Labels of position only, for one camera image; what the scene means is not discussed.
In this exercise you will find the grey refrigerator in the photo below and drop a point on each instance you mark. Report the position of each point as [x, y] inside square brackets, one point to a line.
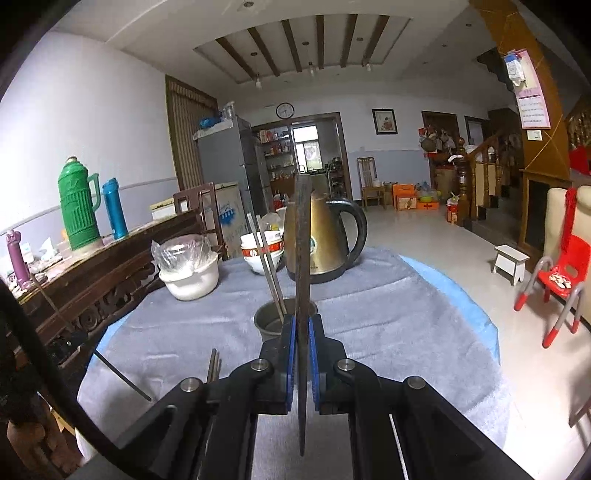
[229, 152]

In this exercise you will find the red plastic chair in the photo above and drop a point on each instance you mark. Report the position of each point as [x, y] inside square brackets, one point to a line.
[565, 279]

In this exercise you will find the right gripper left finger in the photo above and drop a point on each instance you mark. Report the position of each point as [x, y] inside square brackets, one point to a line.
[210, 433]

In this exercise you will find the gold electric kettle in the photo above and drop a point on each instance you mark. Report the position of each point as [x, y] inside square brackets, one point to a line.
[330, 254]

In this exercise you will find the carved dark wooden sideboard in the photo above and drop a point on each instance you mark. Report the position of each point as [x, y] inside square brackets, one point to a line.
[77, 305]

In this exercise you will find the wooden chair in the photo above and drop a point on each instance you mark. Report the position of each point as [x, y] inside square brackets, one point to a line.
[371, 187]

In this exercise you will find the purple bottle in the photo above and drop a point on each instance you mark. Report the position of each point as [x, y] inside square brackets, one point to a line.
[20, 267]

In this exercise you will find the grey utensil holder cup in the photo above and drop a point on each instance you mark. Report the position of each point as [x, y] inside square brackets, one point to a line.
[268, 322]

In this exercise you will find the grey table cloth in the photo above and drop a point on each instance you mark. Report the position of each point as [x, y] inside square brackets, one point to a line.
[389, 313]

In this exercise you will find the framed wall picture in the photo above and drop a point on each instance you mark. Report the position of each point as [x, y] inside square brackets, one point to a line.
[385, 122]

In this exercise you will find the round wall clock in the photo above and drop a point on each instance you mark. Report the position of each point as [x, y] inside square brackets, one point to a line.
[285, 110]

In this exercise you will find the blue thermos bottle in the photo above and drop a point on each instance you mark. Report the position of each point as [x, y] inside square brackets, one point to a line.
[110, 193]

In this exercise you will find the green thermos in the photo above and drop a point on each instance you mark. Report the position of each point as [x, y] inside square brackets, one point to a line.
[79, 200]

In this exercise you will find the pink wall calendar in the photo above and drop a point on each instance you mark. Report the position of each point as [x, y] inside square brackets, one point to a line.
[528, 91]

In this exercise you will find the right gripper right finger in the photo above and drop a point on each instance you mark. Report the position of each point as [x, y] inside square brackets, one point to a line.
[399, 429]

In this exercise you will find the red white bowl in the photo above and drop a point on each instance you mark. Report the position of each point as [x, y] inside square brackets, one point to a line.
[254, 250]

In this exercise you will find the clear plastic bag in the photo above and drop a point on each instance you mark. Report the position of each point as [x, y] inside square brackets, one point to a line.
[186, 253]

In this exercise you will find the white small stool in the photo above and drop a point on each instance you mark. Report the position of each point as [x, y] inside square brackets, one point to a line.
[510, 261]

